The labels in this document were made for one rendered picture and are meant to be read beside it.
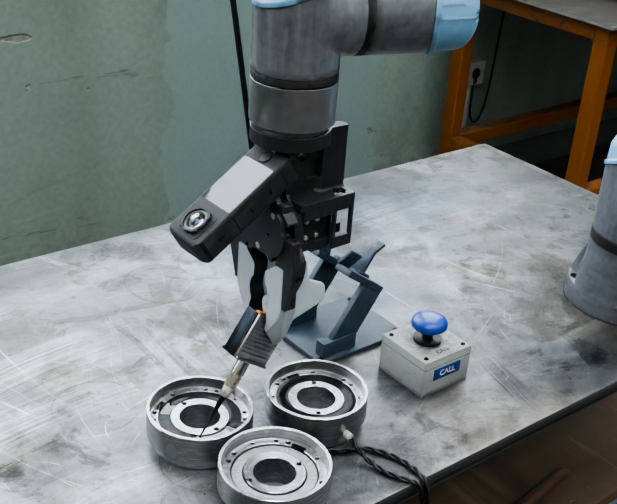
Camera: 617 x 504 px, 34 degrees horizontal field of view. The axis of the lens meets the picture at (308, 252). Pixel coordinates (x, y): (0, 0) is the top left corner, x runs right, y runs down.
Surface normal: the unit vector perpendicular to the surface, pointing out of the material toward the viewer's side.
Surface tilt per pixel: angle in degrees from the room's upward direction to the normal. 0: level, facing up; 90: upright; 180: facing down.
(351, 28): 97
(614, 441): 0
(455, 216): 0
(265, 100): 90
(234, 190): 32
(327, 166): 90
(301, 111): 90
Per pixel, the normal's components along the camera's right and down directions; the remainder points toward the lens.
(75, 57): 0.61, 0.41
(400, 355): -0.79, 0.24
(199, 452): 0.08, 0.47
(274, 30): -0.53, 0.37
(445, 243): 0.07, -0.88
